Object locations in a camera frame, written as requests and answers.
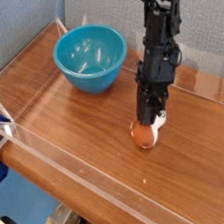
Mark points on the blue bowl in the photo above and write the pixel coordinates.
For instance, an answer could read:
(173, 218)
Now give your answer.
(91, 56)

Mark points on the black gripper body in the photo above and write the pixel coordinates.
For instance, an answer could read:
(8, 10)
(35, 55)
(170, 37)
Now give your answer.
(156, 71)

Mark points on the clear plastic container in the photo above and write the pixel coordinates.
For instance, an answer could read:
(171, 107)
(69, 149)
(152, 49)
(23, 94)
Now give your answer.
(63, 215)

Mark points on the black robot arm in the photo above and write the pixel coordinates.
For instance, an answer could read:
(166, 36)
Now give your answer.
(161, 19)

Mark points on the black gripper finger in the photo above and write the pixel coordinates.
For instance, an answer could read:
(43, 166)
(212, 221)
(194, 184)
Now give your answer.
(157, 105)
(145, 113)

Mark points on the clear acrylic barrier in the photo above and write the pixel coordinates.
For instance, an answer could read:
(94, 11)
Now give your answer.
(78, 146)

